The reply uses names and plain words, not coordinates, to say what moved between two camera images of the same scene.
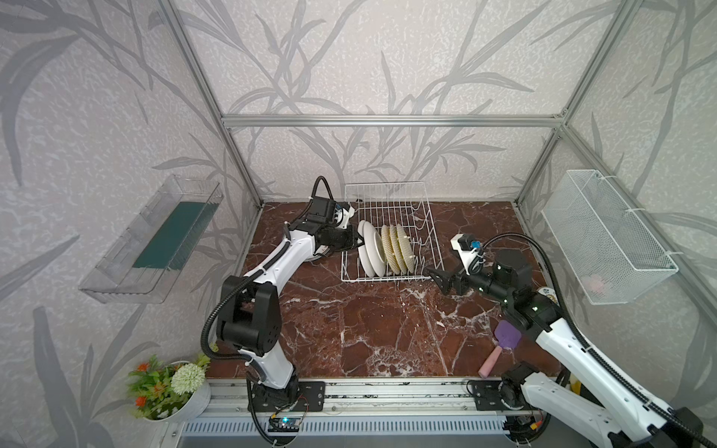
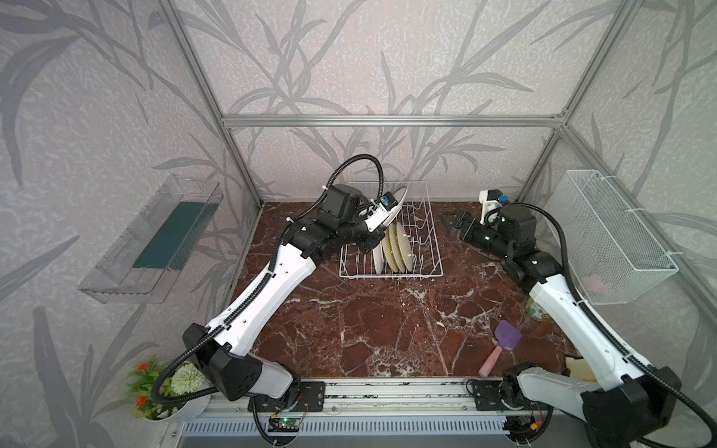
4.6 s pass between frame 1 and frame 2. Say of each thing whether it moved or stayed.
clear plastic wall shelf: stayed
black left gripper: moved
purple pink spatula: stayed
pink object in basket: stayed
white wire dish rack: stayed
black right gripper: moved
